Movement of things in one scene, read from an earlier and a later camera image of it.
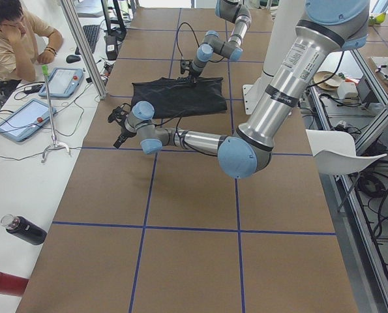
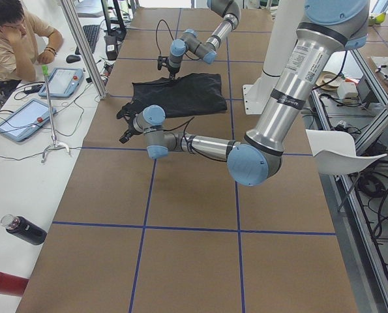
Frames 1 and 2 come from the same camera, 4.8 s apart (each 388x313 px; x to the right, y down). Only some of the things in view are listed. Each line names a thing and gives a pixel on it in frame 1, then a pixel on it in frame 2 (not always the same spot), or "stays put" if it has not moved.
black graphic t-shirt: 171,97 stays put
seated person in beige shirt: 14,36 stays put
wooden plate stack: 332,84 stays put
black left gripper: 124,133 → 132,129
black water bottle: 24,229 stays put
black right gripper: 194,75 → 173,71
